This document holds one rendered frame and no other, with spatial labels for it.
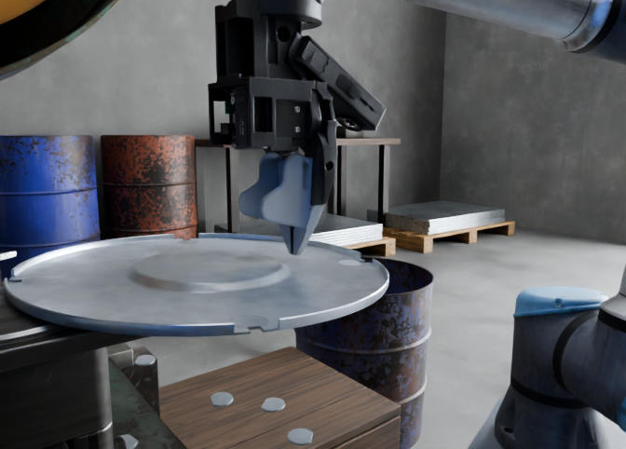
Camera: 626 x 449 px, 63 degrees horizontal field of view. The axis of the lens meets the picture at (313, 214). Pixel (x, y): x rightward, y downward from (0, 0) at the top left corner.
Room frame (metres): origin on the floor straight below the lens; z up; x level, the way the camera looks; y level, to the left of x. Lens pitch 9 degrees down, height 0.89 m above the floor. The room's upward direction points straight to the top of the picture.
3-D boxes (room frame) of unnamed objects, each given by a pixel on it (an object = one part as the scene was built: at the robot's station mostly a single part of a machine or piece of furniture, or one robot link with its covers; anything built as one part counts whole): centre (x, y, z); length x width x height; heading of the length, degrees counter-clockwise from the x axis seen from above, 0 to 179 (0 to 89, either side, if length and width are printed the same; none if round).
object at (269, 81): (0.44, 0.03, 0.94); 0.09 x 0.08 x 0.12; 127
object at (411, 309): (1.48, -0.15, 0.24); 0.42 x 0.42 x 0.48
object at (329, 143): (0.44, 0.00, 0.88); 0.05 x 0.02 x 0.09; 37
